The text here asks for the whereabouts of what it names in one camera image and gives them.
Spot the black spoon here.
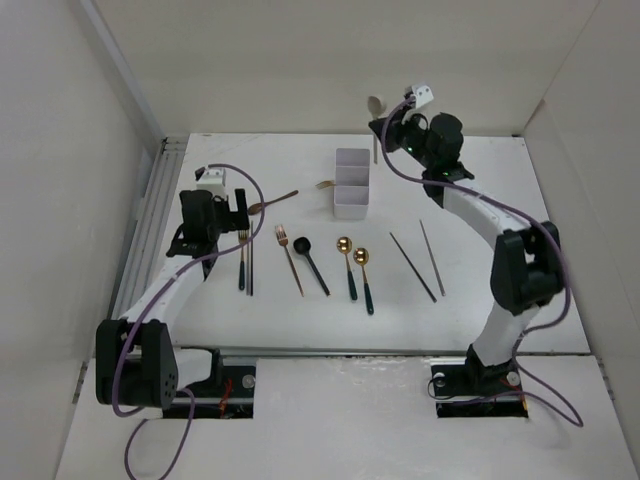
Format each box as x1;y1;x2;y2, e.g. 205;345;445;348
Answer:
293;236;331;297

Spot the left gold green-handled spoon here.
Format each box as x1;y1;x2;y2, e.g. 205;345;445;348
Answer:
336;236;358;302

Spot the rose gold fork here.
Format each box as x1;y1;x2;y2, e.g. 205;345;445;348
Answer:
275;225;304;296

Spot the aluminium rail front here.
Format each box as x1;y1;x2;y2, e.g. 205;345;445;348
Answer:
219;349;471;365

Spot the right black chopstick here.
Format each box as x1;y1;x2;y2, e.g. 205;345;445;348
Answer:
389;232;437;304

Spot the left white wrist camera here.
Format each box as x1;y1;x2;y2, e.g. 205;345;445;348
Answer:
195;167;226;197

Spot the aluminium rail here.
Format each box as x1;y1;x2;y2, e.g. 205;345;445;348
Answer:
107;137;188;319
219;349;471;365

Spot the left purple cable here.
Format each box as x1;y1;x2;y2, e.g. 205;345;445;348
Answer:
112;163;266;476

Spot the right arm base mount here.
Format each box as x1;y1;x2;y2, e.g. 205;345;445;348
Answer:
430;363;528;419

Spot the gold green-handled spoon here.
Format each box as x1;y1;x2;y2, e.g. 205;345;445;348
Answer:
353;248;375;316
336;236;358;302

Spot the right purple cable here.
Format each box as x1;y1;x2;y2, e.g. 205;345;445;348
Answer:
379;97;585;427

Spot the purple cable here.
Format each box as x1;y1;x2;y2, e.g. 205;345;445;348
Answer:
379;97;585;427
112;163;266;476

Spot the white ceramic spoon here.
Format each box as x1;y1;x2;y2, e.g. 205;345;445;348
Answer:
367;95;387;165

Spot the aluminium rail left side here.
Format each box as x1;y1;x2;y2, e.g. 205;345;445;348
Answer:
107;137;188;319

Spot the brown wooden spoon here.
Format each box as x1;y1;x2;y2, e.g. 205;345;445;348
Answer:
247;190;299;216

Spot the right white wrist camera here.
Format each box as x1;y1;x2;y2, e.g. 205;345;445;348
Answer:
403;83;434;122

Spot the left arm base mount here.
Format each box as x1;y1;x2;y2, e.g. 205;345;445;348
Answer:
187;361;256;420

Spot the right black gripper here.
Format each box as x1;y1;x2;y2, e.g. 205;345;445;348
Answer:
368;105;436;171

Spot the right gold green-handled spoon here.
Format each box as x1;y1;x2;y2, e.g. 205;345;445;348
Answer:
353;248;375;316

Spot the right silver chopstick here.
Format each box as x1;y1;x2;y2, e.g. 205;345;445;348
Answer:
419;219;446;297

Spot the black chopstick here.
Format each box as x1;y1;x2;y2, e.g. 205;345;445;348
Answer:
249;221;255;296
389;232;437;304

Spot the gold green-handled fork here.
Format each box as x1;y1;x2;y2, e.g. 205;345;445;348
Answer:
238;230;249;291
315;180;336;190

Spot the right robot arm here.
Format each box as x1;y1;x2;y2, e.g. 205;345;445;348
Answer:
369;111;565;394

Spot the left black chopstick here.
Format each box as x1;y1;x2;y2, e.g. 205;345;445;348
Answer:
249;221;255;296

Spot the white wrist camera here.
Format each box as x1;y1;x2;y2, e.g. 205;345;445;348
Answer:
195;167;226;197
403;83;434;122

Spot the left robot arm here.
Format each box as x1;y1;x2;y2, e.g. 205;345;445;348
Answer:
95;189;249;417

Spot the white three-compartment container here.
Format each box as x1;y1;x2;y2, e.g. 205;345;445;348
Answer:
333;148;371;221

